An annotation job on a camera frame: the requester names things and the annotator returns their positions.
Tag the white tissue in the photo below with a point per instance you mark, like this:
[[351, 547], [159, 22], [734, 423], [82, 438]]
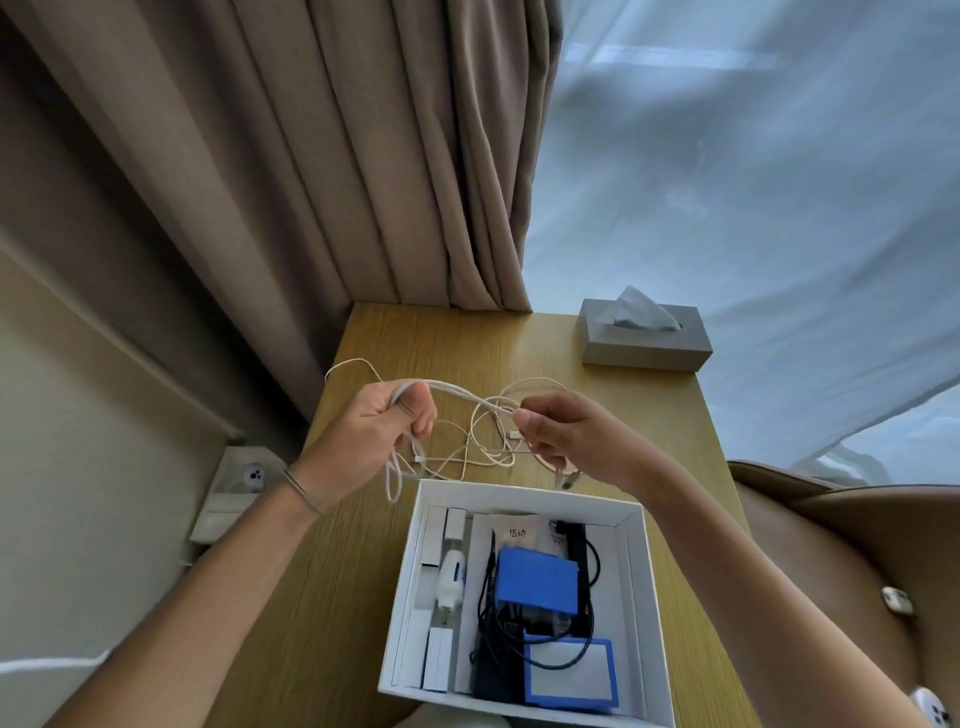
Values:
[[637, 309]]

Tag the white charger blue print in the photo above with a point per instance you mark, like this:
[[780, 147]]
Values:
[[450, 581]]

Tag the white cardboard box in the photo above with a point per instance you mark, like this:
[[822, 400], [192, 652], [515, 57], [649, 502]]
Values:
[[637, 600]]

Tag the brown leather chair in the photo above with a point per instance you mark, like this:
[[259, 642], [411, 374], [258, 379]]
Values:
[[862, 562]]

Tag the person's right forearm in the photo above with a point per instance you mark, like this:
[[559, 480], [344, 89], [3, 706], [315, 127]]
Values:
[[765, 615]]

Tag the wooden table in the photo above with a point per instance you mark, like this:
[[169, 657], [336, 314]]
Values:
[[450, 337]]

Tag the person's right hand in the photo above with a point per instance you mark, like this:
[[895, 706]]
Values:
[[585, 439]]

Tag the wall socket panel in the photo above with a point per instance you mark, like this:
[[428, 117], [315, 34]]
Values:
[[221, 510]]

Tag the small white earbud case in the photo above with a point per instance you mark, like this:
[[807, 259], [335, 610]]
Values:
[[896, 600]]

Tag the blue power bank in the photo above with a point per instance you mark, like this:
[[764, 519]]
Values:
[[536, 577]]

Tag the white game controller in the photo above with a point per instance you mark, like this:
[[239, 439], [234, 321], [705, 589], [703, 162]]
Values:
[[930, 709]]

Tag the white sheer curtain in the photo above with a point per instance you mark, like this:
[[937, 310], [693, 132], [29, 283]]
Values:
[[750, 187]]

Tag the grey tissue box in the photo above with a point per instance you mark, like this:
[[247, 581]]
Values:
[[645, 352]]

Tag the person's left forearm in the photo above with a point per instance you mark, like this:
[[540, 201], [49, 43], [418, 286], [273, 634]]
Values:
[[195, 615]]

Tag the black power adapter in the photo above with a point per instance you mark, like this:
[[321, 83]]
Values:
[[491, 667]]

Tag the small white square packet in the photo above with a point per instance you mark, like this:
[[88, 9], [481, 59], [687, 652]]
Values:
[[437, 660]]

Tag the white shirt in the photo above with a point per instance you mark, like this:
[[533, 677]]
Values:
[[450, 720]]

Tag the clear packet orange print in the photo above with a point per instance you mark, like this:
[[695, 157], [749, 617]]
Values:
[[517, 532]]

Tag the blue and white small box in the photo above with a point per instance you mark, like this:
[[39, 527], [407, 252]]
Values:
[[570, 682]]

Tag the person's left hand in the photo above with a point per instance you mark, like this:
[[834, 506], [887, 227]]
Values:
[[360, 442]]

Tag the beige curtain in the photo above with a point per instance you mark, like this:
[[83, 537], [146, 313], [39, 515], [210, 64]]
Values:
[[262, 187]]

